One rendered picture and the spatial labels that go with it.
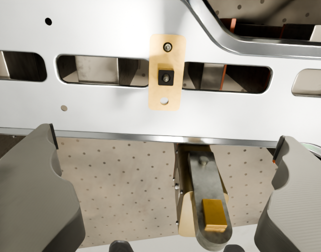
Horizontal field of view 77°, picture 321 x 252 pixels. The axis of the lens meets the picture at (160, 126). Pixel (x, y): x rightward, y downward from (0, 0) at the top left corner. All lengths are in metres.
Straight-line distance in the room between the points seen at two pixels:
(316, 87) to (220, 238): 0.21
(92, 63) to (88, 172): 0.53
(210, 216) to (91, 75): 0.21
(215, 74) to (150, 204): 0.57
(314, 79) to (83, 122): 0.29
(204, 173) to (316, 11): 0.48
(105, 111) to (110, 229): 0.73
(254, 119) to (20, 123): 0.30
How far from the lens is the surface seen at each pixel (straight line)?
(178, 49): 0.23
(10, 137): 0.50
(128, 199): 0.80
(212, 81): 0.38
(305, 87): 0.31
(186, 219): 0.30
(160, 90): 0.24
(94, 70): 0.26
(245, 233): 2.33
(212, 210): 0.25
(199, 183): 0.27
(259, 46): 0.25
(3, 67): 0.31
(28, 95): 0.29
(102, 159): 0.69
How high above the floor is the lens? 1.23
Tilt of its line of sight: 62 degrees down
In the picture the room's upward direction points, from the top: 180 degrees counter-clockwise
